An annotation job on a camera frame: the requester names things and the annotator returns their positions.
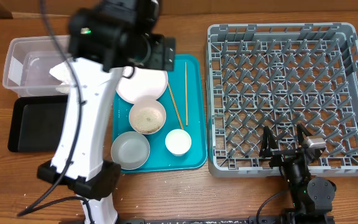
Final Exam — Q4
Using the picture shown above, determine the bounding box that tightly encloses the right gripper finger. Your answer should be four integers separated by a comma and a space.
296, 123, 312, 146
259, 126, 278, 157

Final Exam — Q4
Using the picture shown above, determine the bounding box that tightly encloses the pink bowl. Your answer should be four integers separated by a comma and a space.
129, 98, 167, 134

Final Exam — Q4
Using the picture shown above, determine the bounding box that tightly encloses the white cup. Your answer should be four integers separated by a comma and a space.
165, 129, 191, 156

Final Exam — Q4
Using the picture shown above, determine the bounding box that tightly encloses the grey-white bowl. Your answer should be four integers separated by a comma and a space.
111, 131, 150, 170

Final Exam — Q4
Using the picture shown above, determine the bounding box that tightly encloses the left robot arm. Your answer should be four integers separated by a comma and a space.
37, 0, 175, 223

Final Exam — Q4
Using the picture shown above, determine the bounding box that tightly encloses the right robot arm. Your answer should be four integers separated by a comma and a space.
255, 124, 337, 224

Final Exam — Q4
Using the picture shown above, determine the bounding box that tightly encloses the grey dishwasher rack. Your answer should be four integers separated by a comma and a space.
206, 22, 358, 177

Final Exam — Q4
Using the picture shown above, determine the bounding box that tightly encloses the large white plate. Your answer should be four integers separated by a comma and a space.
116, 67, 168, 104

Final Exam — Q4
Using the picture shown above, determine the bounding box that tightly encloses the teal serving tray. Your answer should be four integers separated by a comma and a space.
112, 54, 208, 174

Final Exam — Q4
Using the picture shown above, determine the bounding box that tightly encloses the left wooden chopstick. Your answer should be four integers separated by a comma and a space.
167, 82, 184, 130

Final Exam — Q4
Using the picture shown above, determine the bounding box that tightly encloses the clear plastic bin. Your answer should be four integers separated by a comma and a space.
2, 36, 70, 97

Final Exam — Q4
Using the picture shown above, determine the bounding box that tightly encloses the black tray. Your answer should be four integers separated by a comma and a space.
7, 95, 68, 153

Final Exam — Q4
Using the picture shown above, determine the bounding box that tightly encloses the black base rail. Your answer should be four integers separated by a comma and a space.
117, 215, 335, 224

